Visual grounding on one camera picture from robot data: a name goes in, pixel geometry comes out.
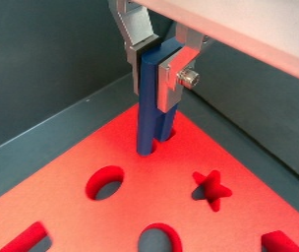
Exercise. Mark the red foam shape-sorter block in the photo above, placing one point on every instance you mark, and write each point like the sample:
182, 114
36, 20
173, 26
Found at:
100, 194

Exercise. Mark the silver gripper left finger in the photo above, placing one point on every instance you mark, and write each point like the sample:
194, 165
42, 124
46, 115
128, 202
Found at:
134, 23

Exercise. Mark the blue square-circle peg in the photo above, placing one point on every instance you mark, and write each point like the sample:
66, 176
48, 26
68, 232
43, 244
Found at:
154, 122

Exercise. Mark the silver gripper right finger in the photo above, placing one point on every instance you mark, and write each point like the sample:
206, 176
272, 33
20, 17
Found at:
175, 71

